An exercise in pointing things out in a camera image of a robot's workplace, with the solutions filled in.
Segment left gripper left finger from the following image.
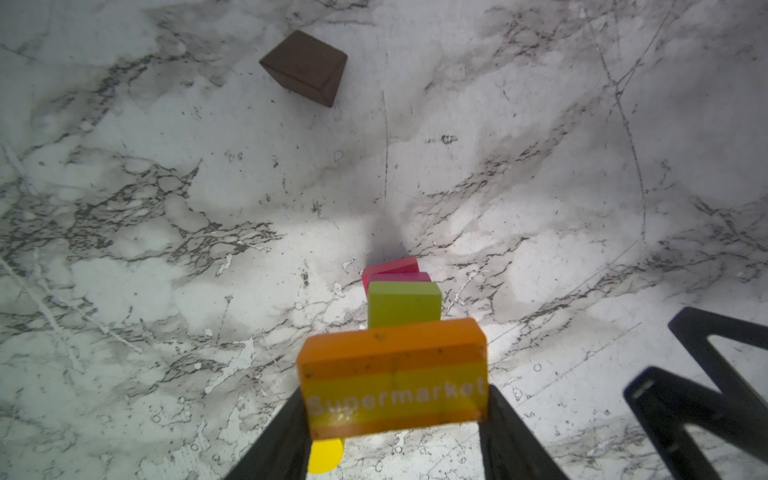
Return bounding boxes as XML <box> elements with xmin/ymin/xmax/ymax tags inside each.
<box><xmin>224</xmin><ymin>388</ymin><xmax>312</xmax><ymax>480</ymax></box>

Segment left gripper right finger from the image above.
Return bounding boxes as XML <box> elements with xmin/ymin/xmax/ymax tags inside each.
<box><xmin>479</xmin><ymin>385</ymin><xmax>568</xmax><ymax>480</ymax></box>

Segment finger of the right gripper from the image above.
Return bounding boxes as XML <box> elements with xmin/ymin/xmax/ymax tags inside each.
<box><xmin>624</xmin><ymin>307</ymin><xmax>767</xmax><ymax>479</ymax></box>

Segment yellow wood cylinder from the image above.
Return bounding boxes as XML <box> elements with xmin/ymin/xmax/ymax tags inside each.
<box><xmin>308</xmin><ymin>439</ymin><xmax>345</xmax><ymax>475</ymax></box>

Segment yellow orange supermarket block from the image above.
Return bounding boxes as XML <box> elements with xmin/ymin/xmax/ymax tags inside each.
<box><xmin>296</xmin><ymin>318</ymin><xmax>489</xmax><ymax>440</ymax></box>

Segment green wood block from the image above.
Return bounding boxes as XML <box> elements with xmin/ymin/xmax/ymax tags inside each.
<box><xmin>368</xmin><ymin>281</ymin><xmax>442</xmax><ymax>329</ymax></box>

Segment pink wood block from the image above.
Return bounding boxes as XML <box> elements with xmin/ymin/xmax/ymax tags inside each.
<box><xmin>362</xmin><ymin>257</ymin><xmax>421</xmax><ymax>293</ymax></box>

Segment purple wood block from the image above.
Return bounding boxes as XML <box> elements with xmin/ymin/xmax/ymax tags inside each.
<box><xmin>369</xmin><ymin>272</ymin><xmax>431</xmax><ymax>283</ymax></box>

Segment dark brown triangular block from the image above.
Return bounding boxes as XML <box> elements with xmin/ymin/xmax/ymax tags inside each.
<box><xmin>259</xmin><ymin>31</ymin><xmax>348</xmax><ymax>108</ymax></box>

